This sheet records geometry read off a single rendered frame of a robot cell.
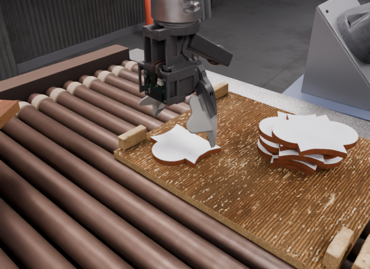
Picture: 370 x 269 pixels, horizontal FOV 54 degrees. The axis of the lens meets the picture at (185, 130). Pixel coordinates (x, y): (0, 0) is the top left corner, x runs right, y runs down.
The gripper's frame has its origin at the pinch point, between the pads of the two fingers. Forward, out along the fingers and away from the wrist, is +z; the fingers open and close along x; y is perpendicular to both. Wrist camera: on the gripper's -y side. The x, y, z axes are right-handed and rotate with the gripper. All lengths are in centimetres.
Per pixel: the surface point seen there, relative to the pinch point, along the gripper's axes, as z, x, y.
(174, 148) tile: 2.6, 0.3, 2.8
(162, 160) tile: 2.8, 1.3, 6.6
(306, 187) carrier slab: 3.6, 21.9, -5.9
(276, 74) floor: 93, -122, -240
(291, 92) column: 9.4, -5.3, -47.5
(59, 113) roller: 5.8, -31.9, 8.9
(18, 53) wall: 78, -293, -76
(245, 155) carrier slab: 3.6, 9.6, -6.1
